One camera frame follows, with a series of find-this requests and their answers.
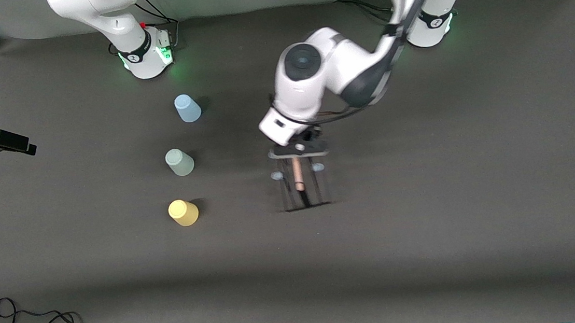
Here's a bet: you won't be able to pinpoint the black wire cup holder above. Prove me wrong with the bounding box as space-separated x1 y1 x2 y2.
269 155 334 214

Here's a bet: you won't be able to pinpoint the pale green plastic cup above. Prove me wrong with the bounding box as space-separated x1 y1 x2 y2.
164 147 196 178

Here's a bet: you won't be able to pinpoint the yellow plastic cup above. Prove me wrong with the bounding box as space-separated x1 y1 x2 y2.
167 198 201 229

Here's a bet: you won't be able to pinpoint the light blue plastic cup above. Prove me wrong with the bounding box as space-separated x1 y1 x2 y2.
173 93 203 124

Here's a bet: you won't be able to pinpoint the dark grey table mat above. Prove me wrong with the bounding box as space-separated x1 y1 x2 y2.
0 0 575 323

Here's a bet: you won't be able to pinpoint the black left arm base cables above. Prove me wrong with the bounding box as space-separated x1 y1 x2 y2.
333 0 396 29

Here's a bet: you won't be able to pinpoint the black arm base cables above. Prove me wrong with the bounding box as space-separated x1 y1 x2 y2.
333 0 396 29
134 0 183 54

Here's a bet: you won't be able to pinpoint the black right arm base cables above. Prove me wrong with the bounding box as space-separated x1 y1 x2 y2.
134 0 183 54

